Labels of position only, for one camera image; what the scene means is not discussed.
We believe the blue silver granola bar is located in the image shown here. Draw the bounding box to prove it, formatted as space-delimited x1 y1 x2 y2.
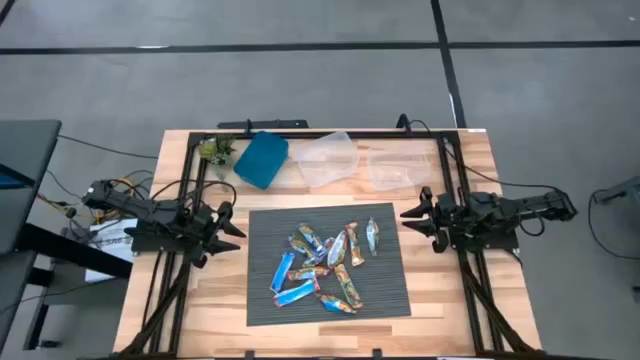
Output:
305 237 336 269

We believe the blue orange granola bar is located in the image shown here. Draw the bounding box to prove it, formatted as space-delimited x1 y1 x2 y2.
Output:
315 293 359 315

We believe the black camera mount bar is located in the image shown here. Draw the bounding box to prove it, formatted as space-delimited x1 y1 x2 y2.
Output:
217 118 310 131

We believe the small green artificial plant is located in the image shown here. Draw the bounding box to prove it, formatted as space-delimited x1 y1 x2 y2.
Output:
198 133 237 167

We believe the green orange granola bar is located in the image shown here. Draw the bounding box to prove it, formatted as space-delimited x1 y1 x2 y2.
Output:
333 263 365 310

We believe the grey lower desk shelf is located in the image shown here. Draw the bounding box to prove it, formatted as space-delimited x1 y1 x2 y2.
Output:
0 249 39 347

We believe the yellow and black cable bundle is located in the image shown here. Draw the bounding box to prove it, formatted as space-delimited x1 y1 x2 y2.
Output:
37 169 156 227

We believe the black desk beam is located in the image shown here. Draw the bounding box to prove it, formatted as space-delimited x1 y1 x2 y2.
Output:
17 222 134 280

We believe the grey stand base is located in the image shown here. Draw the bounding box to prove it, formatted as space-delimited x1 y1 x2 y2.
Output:
593 174 640 206

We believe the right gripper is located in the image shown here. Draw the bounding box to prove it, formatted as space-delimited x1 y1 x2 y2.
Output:
399 186 464 254

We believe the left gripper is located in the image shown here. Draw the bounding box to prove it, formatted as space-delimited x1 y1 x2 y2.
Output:
182 201 247 269

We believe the looped black floor cable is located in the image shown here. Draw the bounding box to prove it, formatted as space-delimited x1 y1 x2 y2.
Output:
587 188 640 261

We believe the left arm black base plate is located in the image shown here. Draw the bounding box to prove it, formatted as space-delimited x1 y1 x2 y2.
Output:
124 219 204 254

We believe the grey desk top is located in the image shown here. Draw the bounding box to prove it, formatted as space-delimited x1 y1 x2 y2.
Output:
0 118 63 256

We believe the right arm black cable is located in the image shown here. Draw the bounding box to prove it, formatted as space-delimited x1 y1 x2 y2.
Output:
408 118 564 194

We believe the black aluminium table frame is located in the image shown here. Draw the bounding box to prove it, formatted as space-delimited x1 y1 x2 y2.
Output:
117 128 540 359

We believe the grey ribbed mat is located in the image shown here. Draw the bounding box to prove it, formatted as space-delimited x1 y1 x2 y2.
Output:
246 202 412 328

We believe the silver green granola bar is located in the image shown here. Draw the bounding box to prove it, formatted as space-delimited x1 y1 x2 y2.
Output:
326 229 349 268

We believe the thin black floor cable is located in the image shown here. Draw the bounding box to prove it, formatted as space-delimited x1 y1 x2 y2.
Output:
56 133 159 160

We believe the white printed paper sheet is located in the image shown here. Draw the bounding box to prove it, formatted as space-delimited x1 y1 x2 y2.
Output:
84 218 139 284

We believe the blue green granola bar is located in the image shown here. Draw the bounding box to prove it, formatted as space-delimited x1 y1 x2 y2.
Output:
288 234 316 261
298 222 325 251

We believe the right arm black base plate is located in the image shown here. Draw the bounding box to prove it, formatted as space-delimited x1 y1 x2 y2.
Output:
447 232 520 252

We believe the teal plastic container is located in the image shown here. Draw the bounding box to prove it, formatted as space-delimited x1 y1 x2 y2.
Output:
232 130 290 191

